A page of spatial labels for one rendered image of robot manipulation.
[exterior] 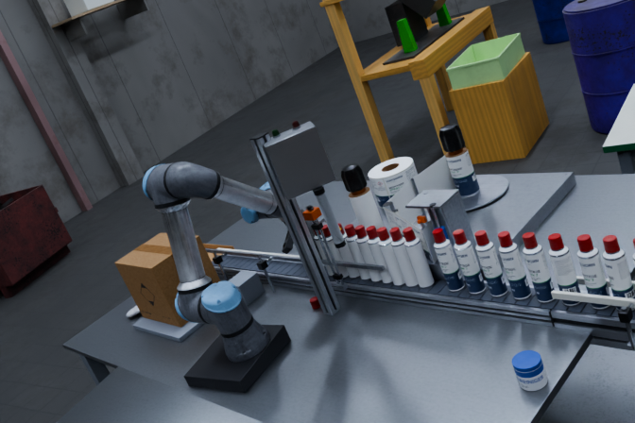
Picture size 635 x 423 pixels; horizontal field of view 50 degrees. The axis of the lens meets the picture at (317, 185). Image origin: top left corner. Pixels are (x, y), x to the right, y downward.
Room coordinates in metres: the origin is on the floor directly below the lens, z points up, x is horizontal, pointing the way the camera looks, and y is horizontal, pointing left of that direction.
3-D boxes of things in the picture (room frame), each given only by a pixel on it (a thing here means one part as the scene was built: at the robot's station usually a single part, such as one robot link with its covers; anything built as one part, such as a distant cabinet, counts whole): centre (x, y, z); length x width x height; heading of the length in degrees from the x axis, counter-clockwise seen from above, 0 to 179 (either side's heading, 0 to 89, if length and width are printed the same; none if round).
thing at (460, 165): (2.49, -0.54, 1.04); 0.09 x 0.09 x 0.29
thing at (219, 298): (2.00, 0.42, 1.05); 0.13 x 0.12 x 0.14; 45
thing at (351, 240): (2.16, -0.05, 0.98); 0.05 x 0.05 x 0.20
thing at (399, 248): (1.99, -0.17, 0.98); 0.05 x 0.05 x 0.20
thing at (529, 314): (2.24, 0.03, 0.85); 1.65 x 0.11 x 0.05; 39
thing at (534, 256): (1.63, -0.47, 0.98); 0.05 x 0.05 x 0.20
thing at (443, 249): (1.86, -0.28, 0.98); 0.05 x 0.05 x 0.20
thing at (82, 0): (9.28, 1.82, 2.37); 0.48 x 0.39 x 0.27; 140
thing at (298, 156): (2.10, 0.03, 1.38); 0.17 x 0.10 x 0.19; 95
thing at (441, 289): (2.24, 0.03, 0.86); 1.65 x 0.08 x 0.04; 39
